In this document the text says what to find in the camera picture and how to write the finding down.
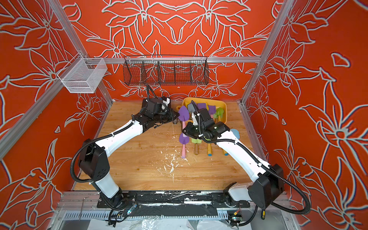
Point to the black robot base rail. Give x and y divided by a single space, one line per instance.
215 199

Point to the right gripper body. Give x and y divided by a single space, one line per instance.
197 131

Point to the yellow plastic storage box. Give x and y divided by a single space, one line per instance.
217 109

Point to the purple shovel pink handle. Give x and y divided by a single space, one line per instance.
184 140
183 116

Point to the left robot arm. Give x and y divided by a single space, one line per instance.
90 163

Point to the yellow black screwdriver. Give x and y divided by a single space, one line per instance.
263 215

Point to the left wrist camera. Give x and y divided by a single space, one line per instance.
158 105

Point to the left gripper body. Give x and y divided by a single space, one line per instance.
165 117

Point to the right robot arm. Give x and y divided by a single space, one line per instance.
268 181

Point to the light green shovel wooden handle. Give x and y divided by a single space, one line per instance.
196 143

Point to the black wire wall basket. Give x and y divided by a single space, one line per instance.
168 71

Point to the clear plastic wall bin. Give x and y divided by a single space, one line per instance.
81 77

